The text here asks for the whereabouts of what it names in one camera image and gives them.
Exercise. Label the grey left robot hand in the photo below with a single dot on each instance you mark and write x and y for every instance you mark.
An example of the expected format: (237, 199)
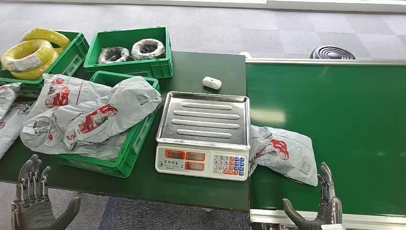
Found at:
(33, 212)

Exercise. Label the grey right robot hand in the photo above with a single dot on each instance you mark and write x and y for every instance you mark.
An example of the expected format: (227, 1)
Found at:
(328, 209)

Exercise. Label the green conveyor belt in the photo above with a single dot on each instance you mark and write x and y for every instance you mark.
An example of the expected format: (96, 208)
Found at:
(349, 127)

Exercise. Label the large grey mailer bag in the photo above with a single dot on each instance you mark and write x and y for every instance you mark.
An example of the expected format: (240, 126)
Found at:
(57, 92)

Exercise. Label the green plastic crate with mailers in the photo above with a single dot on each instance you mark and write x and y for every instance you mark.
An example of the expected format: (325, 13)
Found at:
(139, 139)

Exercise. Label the white electronic weighing scale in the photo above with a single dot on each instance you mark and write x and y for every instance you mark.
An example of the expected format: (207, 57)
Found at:
(203, 120)

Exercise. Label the black round ribbed base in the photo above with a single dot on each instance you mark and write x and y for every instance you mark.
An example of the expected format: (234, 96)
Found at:
(332, 53)

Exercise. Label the green plastic crate yellow coils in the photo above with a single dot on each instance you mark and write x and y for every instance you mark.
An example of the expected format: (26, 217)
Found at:
(74, 54)

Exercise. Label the small white rounded device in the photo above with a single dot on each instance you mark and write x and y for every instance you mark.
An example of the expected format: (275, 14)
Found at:
(212, 82)

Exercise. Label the dark green table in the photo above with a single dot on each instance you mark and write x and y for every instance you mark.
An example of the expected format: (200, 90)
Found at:
(196, 68)

